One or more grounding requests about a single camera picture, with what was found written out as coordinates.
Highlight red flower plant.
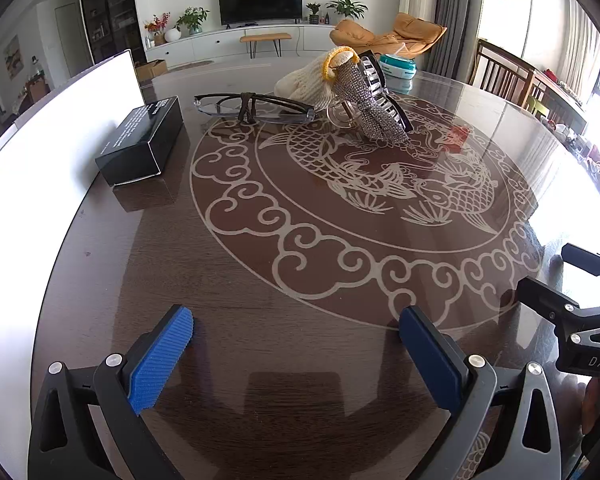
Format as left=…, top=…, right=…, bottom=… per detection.
left=144, top=12, right=172, bottom=46

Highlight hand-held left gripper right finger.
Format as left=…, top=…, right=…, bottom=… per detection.
left=398, top=305, right=566, bottom=480

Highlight black television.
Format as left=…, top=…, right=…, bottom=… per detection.
left=217, top=0, right=303, bottom=26

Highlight black printed carton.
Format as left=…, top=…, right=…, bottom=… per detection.
left=95, top=95, right=185, bottom=187

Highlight large leafy potted plant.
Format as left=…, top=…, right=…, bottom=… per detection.
left=326, top=0, right=368, bottom=23

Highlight white television cabinet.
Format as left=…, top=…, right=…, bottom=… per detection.
left=144, top=24, right=351, bottom=66

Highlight dark display cabinet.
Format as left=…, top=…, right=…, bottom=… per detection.
left=78, top=0, right=146, bottom=66

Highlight wooden bench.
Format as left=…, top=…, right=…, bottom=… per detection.
left=239, top=32, right=292, bottom=58

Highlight teal round box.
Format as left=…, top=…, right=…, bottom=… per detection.
left=378, top=53, right=418, bottom=81

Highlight cream knitted glove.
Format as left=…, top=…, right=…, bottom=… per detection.
left=274, top=46, right=363, bottom=111

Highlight framed wall picture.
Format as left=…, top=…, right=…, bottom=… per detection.
left=4, top=35, right=21, bottom=78

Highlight clear plastic ring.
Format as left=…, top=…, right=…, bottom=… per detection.
left=327, top=100, right=367, bottom=128

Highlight person's right hand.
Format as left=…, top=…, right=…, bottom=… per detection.
left=581, top=375, right=600, bottom=434

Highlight grey curtain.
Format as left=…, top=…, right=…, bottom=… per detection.
left=424, top=0, right=486, bottom=78

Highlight wooden slatted chair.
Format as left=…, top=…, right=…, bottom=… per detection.
left=470, top=38, right=536, bottom=106

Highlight rhinestone bow hair clip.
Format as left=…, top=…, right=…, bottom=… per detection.
left=332, top=61, right=410, bottom=143

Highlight bushy green potted plant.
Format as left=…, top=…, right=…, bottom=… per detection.
left=175, top=6, right=211, bottom=36

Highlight orange lounge chair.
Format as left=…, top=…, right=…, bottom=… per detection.
left=329, top=12, right=448, bottom=58

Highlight cardboard box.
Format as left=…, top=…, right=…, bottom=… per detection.
left=135, top=59, right=168, bottom=86

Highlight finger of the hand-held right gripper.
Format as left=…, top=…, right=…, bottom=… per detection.
left=561, top=242, right=600, bottom=291
left=516, top=275, right=581, bottom=333

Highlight glasses with dark frame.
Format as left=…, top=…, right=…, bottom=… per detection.
left=194, top=91, right=317, bottom=126

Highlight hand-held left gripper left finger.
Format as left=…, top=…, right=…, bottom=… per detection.
left=27, top=304, right=196, bottom=480

